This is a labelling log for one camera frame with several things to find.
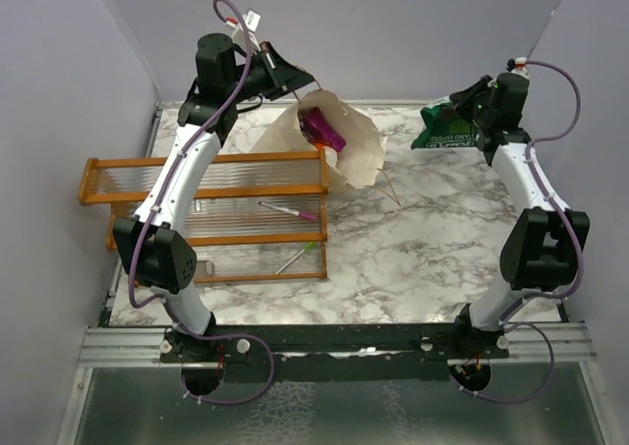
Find orange wooden rack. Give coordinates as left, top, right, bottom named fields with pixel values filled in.
left=77, top=148, right=329, bottom=284

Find green snack bag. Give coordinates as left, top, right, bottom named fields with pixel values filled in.
left=411, top=97, right=478, bottom=149

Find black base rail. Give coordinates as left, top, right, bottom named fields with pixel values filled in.
left=160, top=323, right=508, bottom=384

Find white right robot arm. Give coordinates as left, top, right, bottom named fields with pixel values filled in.
left=450, top=63, right=590, bottom=358

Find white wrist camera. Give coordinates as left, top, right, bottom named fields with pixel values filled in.
left=225, top=9, right=261, bottom=53
left=506, top=57, right=530, bottom=80

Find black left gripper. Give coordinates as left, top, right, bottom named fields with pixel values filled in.
left=225, top=40, right=314, bottom=103

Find beige paper bag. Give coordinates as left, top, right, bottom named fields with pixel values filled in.
left=252, top=89, right=386, bottom=193

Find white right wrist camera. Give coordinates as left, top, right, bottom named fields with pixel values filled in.
left=506, top=57, right=530, bottom=80

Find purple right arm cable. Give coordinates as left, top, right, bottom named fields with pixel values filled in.
left=456, top=59, right=586, bottom=403

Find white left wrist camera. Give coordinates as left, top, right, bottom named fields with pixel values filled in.
left=225, top=9, right=261, bottom=53

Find pink-capped pen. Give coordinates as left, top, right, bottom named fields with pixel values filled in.
left=257, top=200, right=318, bottom=221

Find green-capped pen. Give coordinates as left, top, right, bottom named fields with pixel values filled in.
left=275, top=242, right=315, bottom=275

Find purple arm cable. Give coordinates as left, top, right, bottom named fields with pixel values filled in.
left=128, top=0, right=275, bottom=407
left=456, top=59, right=586, bottom=403

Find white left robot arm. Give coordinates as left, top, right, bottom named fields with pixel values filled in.
left=113, top=33, right=315, bottom=362

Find purple snack bag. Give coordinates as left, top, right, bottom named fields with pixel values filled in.
left=298, top=107, right=346, bottom=152

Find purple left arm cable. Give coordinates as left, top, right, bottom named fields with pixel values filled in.
left=128, top=0, right=275, bottom=407

